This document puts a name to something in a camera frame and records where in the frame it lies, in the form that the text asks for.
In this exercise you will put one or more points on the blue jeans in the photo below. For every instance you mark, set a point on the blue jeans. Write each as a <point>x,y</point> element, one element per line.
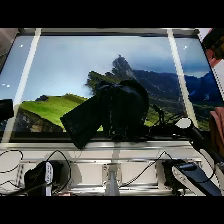
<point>123,110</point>

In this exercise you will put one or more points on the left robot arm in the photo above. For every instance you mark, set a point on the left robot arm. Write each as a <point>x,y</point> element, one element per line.
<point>36,176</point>

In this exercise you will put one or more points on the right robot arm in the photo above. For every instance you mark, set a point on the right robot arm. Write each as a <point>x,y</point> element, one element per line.
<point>196,136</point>

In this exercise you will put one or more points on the heap of clothes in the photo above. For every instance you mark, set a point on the heap of clothes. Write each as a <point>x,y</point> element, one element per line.
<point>215,41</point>

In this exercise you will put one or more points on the pink garment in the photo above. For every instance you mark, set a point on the pink garment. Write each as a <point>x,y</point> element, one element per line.
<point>218,130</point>

